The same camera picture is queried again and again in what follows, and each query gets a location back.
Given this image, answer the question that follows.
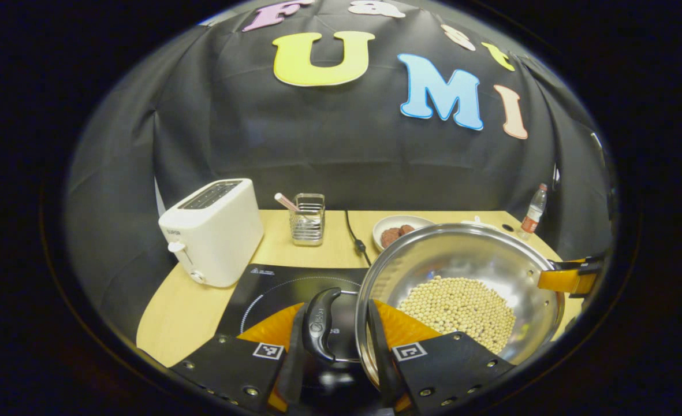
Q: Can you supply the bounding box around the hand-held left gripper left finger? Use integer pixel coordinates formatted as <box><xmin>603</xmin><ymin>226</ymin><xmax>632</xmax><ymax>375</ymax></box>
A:
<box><xmin>170</xmin><ymin>303</ymin><xmax>312</xmax><ymax>414</ymax></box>

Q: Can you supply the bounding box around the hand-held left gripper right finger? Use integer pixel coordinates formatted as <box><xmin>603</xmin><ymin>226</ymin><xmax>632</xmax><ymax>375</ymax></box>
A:
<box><xmin>367</xmin><ymin>299</ymin><xmax>516</xmax><ymax>414</ymax></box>

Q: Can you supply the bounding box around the black induction cooktop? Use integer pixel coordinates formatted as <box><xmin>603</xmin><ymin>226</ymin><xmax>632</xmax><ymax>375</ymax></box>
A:
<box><xmin>217</xmin><ymin>264</ymin><xmax>370</xmax><ymax>405</ymax></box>

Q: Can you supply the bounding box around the stainless steel pot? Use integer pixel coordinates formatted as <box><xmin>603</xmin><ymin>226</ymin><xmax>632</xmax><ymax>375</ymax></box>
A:
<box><xmin>301</xmin><ymin>224</ymin><xmax>567</xmax><ymax>399</ymax></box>

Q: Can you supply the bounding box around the clear plastic water bottle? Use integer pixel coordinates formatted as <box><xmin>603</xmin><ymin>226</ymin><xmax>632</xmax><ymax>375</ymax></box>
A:
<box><xmin>517</xmin><ymin>184</ymin><xmax>548</xmax><ymax>240</ymax></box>

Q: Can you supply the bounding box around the white round plate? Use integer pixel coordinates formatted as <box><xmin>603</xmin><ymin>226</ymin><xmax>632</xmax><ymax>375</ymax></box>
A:
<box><xmin>372</xmin><ymin>215</ymin><xmax>437</xmax><ymax>251</ymax></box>

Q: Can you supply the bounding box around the white toaster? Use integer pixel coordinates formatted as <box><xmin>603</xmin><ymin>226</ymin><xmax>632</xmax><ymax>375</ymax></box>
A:
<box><xmin>158</xmin><ymin>178</ymin><xmax>264</xmax><ymax>288</ymax></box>

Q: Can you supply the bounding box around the black backdrop cloth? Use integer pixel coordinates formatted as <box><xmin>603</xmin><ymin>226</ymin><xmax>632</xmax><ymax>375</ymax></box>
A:
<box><xmin>66</xmin><ymin>0</ymin><xmax>616</xmax><ymax>341</ymax></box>

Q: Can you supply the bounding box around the black power cable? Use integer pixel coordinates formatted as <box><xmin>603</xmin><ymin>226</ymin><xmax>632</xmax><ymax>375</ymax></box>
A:
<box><xmin>344</xmin><ymin>209</ymin><xmax>372</xmax><ymax>268</ymax></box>

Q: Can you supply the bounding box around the metal wire utensil holder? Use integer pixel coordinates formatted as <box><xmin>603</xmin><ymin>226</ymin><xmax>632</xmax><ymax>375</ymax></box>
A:
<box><xmin>289</xmin><ymin>193</ymin><xmax>326</xmax><ymax>247</ymax></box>

